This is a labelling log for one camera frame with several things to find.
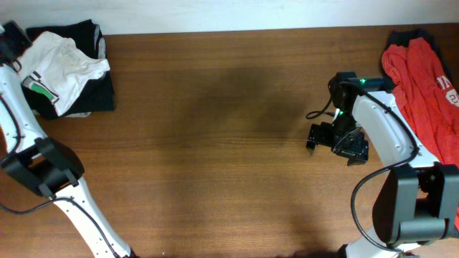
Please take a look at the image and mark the white t-shirt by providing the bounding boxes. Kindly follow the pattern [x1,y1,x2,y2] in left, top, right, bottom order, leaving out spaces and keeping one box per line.
[18,32,110,116]

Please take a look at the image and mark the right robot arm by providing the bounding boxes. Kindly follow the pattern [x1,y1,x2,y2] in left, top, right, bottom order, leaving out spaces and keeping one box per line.
[306,72,458,258]

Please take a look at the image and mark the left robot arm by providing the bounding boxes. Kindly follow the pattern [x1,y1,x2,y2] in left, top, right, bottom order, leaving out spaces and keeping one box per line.
[1,21,136,257]

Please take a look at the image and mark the grey folded garment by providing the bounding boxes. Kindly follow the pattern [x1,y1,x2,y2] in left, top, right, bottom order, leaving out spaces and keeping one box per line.
[93,24,106,60]

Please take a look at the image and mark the red t-shirt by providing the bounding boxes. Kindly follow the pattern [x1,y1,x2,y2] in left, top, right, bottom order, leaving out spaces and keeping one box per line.
[381,37,459,230]

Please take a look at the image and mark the black folded garment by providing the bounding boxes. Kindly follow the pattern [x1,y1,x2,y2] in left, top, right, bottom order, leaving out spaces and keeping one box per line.
[22,19,115,120]

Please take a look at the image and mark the dark teal garment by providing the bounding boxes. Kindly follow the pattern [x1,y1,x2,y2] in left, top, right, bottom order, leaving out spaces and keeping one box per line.
[383,29,459,239]

